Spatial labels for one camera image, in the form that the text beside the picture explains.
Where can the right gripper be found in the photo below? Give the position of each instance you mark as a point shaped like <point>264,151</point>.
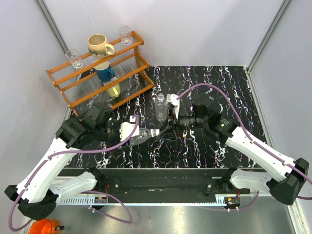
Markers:
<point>168,133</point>

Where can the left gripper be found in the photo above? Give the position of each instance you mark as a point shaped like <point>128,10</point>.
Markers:
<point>117,125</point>

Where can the clear plastic bottle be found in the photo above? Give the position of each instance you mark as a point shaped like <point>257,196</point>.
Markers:
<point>160,108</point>
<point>144,134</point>

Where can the white bottle cap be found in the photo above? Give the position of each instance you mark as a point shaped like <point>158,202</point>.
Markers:
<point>155,132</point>

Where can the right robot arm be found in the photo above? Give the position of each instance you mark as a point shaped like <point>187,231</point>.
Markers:
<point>283,176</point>

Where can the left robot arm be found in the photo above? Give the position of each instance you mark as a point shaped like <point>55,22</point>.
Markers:
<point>37,195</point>

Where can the yellow ceramic mug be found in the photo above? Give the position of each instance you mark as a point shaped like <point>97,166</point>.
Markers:
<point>113,91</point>

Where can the orange wooden shelf rack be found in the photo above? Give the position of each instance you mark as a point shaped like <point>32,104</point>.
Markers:
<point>80,88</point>

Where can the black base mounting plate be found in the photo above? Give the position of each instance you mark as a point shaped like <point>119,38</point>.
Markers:
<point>204,181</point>

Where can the blue ceramic mug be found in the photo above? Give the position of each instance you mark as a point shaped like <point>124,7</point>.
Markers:
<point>104,71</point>

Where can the clear drinking glass left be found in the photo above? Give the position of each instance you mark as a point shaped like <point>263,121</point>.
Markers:
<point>74,57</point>

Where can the clear drinking glass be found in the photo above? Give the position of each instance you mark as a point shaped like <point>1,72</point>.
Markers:
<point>125,35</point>
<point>74,57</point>

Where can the beige ceramic mug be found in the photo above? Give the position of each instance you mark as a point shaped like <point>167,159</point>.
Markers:
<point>99,46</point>

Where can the clear drinking glass right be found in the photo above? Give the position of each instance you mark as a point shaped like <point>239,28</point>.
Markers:
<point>125,35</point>

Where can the orange cup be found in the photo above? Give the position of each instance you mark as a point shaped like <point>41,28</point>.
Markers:
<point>46,226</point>

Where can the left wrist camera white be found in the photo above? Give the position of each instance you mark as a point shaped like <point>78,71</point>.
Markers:
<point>129,128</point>

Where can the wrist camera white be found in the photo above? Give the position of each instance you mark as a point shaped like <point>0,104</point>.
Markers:
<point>172,102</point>
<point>129,128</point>

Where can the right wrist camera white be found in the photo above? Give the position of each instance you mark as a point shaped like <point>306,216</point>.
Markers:
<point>172,102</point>

